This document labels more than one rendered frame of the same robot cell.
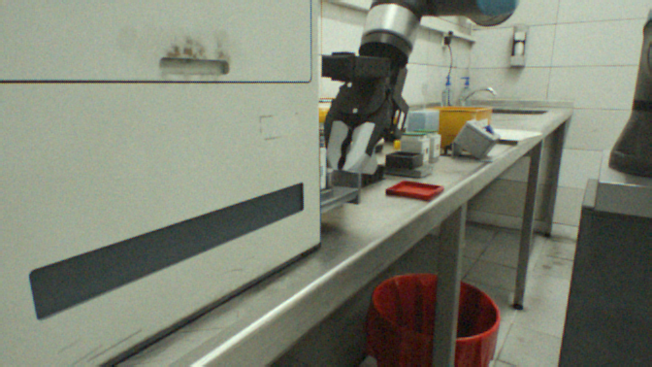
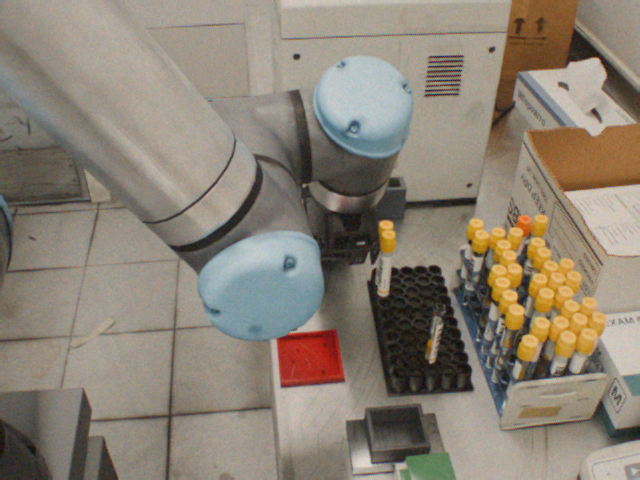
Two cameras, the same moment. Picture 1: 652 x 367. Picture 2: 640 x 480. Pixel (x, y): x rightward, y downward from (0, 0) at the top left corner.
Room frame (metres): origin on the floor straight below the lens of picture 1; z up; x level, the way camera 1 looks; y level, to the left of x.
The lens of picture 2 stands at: (0.98, -0.44, 1.45)
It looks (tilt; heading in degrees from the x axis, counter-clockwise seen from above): 40 degrees down; 140
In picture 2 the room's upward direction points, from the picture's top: straight up
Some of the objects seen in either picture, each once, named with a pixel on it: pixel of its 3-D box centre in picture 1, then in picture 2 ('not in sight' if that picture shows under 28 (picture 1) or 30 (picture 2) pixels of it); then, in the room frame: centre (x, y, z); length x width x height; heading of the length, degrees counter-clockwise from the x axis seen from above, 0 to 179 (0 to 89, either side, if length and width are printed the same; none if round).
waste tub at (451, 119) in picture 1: (457, 127); not in sight; (1.08, -0.33, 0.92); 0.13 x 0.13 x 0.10; 53
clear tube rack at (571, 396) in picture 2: not in sight; (521, 327); (0.75, 0.05, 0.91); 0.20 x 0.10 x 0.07; 146
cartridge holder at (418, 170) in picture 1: (404, 163); (395, 437); (0.75, -0.14, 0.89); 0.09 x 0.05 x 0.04; 55
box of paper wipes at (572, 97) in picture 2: not in sight; (579, 98); (0.52, 0.51, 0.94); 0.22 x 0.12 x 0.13; 150
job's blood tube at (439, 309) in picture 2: not in sight; (433, 340); (0.71, -0.05, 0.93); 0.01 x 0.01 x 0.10; 53
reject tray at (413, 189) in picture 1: (414, 189); (309, 357); (0.61, -0.13, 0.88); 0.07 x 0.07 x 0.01; 56
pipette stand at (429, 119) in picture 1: (423, 132); not in sight; (0.96, -0.22, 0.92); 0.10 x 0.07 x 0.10; 148
